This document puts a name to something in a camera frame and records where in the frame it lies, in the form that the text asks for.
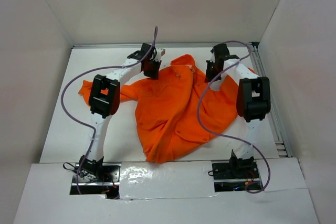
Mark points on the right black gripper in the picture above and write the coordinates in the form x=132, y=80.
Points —
x=209, y=74

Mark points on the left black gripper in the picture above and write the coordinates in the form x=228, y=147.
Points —
x=154, y=74

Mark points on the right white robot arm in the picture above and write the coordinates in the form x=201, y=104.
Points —
x=252, y=99

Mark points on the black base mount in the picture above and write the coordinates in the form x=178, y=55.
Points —
x=237, y=174
x=107, y=184

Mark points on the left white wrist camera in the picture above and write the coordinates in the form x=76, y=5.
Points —
x=159, y=52

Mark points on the orange zip-up jacket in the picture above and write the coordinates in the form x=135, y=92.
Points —
x=176, y=114

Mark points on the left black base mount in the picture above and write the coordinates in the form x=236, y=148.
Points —
x=107, y=184

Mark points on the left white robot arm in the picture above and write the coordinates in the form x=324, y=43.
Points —
x=104, y=100

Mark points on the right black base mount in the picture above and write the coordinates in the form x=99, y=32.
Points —
x=237, y=174

